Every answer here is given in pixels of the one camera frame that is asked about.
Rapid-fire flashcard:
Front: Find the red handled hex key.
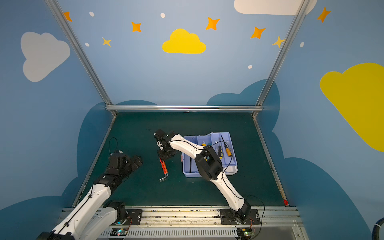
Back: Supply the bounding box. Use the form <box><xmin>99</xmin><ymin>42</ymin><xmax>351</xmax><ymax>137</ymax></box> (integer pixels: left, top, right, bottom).
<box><xmin>159</xmin><ymin>158</ymin><xmax>169</xmax><ymax>182</ymax></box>

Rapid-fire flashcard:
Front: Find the silver hex key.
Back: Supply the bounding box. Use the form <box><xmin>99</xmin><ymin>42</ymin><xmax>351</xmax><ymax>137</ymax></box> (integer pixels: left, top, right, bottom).
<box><xmin>189</xmin><ymin>157</ymin><xmax>192</xmax><ymax>173</ymax></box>

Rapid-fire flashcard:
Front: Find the yellow black small screwdriver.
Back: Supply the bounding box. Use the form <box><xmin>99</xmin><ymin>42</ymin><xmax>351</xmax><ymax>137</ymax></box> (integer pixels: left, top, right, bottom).
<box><xmin>218</xmin><ymin>146</ymin><xmax>223</xmax><ymax>159</ymax></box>

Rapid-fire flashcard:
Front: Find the white blue tool box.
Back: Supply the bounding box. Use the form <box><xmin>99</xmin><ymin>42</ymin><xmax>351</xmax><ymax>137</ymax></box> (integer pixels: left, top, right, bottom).
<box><xmin>181</xmin><ymin>131</ymin><xmax>238</xmax><ymax>178</ymax></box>

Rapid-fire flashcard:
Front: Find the orange handled screwdriver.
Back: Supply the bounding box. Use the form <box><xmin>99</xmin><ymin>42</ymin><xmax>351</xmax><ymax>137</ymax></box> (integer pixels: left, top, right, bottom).
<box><xmin>221</xmin><ymin>136</ymin><xmax>233</xmax><ymax>157</ymax></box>

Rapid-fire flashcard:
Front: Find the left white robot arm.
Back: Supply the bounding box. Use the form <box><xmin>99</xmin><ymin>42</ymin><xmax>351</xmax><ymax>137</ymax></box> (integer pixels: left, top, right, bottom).
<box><xmin>37</xmin><ymin>151</ymin><xmax>143</xmax><ymax>240</ymax></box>

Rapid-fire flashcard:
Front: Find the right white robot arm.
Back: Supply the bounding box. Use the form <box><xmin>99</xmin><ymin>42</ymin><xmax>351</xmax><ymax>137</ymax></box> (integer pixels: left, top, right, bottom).
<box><xmin>154</xmin><ymin>129</ymin><xmax>251</xmax><ymax>224</ymax></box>

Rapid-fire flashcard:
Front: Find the left controller board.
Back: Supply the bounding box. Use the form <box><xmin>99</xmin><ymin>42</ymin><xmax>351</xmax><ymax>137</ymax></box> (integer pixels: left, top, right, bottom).
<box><xmin>110</xmin><ymin>229</ymin><xmax>129</xmax><ymax>237</ymax></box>

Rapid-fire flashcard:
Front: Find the controller board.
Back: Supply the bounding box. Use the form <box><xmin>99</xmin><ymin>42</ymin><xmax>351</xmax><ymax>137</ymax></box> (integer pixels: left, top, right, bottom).
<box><xmin>110</xmin><ymin>229</ymin><xmax>129</xmax><ymax>237</ymax></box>
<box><xmin>236</xmin><ymin>228</ymin><xmax>254</xmax><ymax>240</ymax></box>

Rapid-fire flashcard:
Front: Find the right controller board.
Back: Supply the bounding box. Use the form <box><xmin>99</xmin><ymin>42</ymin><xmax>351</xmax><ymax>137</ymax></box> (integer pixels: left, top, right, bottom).
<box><xmin>236</xmin><ymin>228</ymin><xmax>254</xmax><ymax>240</ymax></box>

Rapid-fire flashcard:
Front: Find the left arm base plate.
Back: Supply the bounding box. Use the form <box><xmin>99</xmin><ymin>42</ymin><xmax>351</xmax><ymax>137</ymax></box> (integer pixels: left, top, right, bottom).
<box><xmin>115</xmin><ymin>209</ymin><xmax>143</xmax><ymax>226</ymax></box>

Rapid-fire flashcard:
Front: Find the back horizontal frame bar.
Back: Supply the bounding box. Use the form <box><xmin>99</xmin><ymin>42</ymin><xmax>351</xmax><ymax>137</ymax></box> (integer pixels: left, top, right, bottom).
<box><xmin>106</xmin><ymin>105</ymin><xmax>263</xmax><ymax>112</ymax></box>

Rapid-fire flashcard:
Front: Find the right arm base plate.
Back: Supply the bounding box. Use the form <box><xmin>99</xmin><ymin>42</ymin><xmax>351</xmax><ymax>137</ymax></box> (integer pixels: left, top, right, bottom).
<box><xmin>218</xmin><ymin>209</ymin><xmax>262</xmax><ymax>225</ymax></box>

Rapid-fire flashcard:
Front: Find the right frame post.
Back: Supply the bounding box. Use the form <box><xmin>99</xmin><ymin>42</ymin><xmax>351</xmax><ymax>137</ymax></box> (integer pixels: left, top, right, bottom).
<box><xmin>252</xmin><ymin>0</ymin><xmax>311</xmax><ymax>120</ymax></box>

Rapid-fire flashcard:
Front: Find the frame post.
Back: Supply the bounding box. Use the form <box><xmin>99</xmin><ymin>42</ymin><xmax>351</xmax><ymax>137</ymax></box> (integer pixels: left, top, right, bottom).
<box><xmin>45</xmin><ymin>0</ymin><xmax>113</xmax><ymax>107</ymax></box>
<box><xmin>252</xmin><ymin>0</ymin><xmax>311</xmax><ymax>120</ymax></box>

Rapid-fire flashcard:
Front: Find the aluminium front rail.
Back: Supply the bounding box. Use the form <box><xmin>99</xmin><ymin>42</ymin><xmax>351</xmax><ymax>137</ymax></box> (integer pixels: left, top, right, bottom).
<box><xmin>49</xmin><ymin>206</ymin><xmax>310</xmax><ymax>240</ymax></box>

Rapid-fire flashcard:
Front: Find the left frame post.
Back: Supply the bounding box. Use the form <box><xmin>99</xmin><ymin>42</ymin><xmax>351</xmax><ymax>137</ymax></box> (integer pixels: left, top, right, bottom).
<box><xmin>45</xmin><ymin>0</ymin><xmax>113</xmax><ymax>107</ymax></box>

